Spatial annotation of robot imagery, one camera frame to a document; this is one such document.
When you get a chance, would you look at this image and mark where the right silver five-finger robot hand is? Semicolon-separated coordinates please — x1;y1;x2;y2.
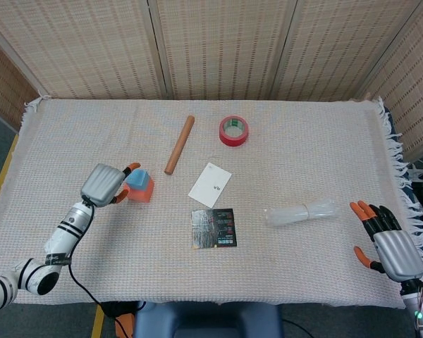
350;201;423;283

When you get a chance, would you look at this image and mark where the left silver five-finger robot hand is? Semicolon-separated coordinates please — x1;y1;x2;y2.
80;162;142;208

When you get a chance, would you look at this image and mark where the blue foam cube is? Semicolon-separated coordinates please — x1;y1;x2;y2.
125;169;149;191

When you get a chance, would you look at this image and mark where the large orange foam cube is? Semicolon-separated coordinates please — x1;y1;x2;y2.
124;175;155;204

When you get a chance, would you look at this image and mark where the white plastic device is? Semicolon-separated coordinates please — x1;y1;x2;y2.
407;162;423;184

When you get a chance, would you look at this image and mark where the brown wooden dowel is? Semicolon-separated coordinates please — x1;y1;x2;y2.
164;115;196;175

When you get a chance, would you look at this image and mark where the yellow floor tape strip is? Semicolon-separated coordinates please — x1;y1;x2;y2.
0;135;20;220
90;303;106;338

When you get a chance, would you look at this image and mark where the white paper card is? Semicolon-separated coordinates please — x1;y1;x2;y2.
188;162;233;208

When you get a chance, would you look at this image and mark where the clear plastic bag bundle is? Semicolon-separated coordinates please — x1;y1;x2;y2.
263;198;341;227

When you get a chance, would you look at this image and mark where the black printed card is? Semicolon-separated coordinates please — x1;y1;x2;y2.
190;208;238;249

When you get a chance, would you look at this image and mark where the beige woven fringed tablecloth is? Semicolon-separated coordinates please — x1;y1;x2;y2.
0;95;423;311

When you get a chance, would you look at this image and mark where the red tape roll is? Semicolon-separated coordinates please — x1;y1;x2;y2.
218;115;250;148

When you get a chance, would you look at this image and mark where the orange box under table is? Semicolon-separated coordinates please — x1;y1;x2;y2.
114;312;135;338

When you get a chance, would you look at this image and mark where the dark blue robot torso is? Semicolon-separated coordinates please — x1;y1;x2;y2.
133;301;283;338

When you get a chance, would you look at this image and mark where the bamboo folding screen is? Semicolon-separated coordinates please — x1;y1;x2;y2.
0;0;423;163

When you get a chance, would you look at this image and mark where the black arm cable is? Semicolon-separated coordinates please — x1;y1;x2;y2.
67;200;145;321

